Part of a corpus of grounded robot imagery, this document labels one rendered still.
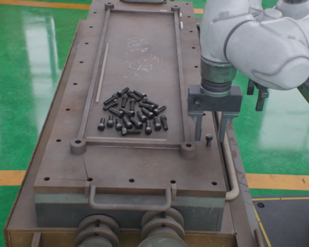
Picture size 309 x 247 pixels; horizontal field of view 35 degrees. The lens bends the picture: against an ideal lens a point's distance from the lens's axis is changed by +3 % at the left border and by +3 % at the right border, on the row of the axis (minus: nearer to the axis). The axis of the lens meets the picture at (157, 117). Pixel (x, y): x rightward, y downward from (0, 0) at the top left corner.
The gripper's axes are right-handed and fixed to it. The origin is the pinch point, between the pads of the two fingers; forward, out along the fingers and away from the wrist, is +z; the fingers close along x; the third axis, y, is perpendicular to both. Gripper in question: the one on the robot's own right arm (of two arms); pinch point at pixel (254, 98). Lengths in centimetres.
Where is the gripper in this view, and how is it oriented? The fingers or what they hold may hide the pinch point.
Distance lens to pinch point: 208.0
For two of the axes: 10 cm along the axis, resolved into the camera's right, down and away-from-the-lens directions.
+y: 9.9, -0.3, 1.2
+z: -0.4, 8.3, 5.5
